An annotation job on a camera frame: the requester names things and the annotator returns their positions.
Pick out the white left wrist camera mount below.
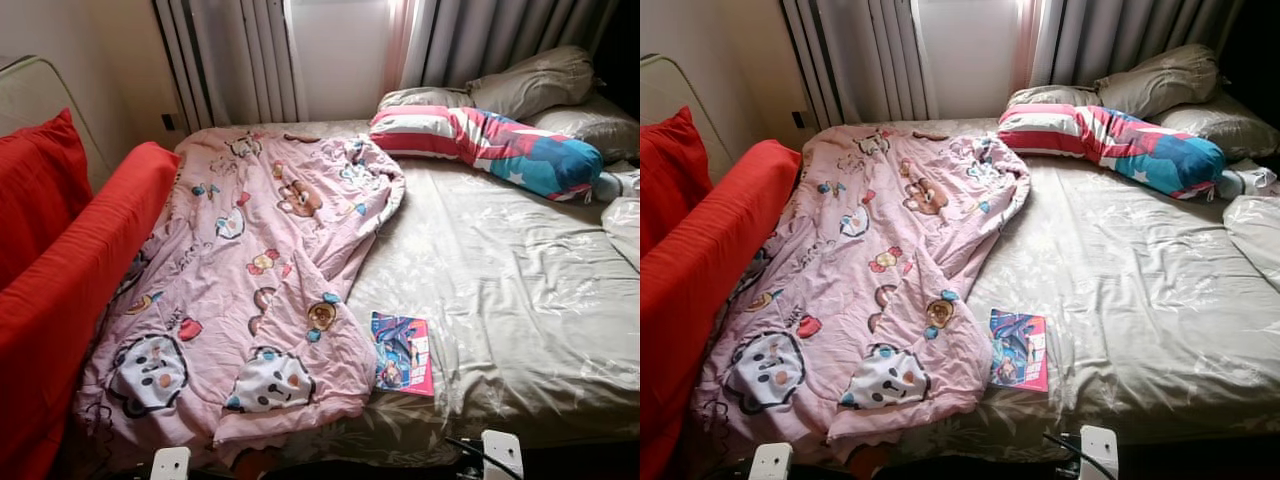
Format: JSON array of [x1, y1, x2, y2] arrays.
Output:
[[150, 446, 191, 480], [749, 442, 794, 480]]

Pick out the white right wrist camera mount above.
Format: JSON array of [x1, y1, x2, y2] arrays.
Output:
[[1079, 425, 1119, 480], [482, 430, 525, 480]]

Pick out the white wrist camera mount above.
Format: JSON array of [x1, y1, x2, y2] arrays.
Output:
[[482, 430, 525, 480], [1079, 425, 1119, 480], [749, 442, 794, 480], [150, 446, 191, 480]]

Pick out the colourful cartoon book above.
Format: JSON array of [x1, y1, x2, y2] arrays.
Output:
[[370, 311, 435, 398], [988, 308, 1049, 393]]

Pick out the pink blue striped bolster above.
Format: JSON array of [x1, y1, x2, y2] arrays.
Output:
[[368, 104, 605, 202], [997, 102, 1228, 199]]

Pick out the large beige pillow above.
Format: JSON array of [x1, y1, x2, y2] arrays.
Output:
[[470, 45, 596, 121], [1095, 42, 1221, 119]]

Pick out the bed with beige floral sheet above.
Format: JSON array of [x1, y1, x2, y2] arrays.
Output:
[[60, 118, 641, 471], [690, 118, 1280, 461]]

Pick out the red fabric sofa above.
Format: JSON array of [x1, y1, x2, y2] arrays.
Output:
[[0, 141, 182, 480], [640, 139, 803, 480]]

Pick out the white crumpled cloth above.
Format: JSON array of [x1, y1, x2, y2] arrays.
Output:
[[1220, 165, 1279, 199], [595, 168, 641, 201]]

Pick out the flat beige pillow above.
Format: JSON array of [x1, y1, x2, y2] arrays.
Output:
[[378, 86, 476, 111], [1005, 84, 1101, 109]]

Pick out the white quilted mattress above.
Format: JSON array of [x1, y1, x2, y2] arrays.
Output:
[[640, 53, 736, 151], [0, 54, 113, 186]]

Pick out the beige floral duvet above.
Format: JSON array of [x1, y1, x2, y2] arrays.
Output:
[[1223, 194, 1280, 291], [602, 196, 641, 271]]

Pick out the red fabric cushion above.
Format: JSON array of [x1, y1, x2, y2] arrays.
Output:
[[640, 106, 712, 256], [0, 108, 94, 291]]

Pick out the pink cartoon print blanket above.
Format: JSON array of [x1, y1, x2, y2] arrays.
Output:
[[690, 125, 1032, 463], [72, 128, 407, 471]]

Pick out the grey pleated curtain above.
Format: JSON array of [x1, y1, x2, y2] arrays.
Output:
[[385, 0, 621, 96], [152, 0, 306, 129], [1015, 0, 1236, 91], [780, 0, 936, 126]]

